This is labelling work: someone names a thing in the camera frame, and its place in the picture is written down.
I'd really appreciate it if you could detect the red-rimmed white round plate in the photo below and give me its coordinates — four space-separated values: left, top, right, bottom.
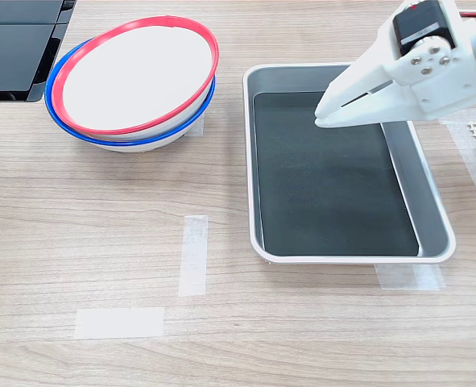
51 15 221 136

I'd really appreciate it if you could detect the steel tray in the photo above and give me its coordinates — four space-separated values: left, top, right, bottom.
242 63 457 265

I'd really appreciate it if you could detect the black mat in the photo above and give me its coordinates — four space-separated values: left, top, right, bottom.
252 91 420 258

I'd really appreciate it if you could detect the blue-rimmed white round plate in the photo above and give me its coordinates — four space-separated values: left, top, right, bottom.
43 38 217 154

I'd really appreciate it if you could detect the long translucent tape strip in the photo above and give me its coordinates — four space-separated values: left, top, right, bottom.
177 214 209 298

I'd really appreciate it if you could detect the wide white tape strip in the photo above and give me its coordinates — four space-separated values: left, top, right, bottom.
73 306 166 340

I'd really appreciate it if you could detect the black glossy device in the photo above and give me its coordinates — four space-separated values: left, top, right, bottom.
0 0 78 103

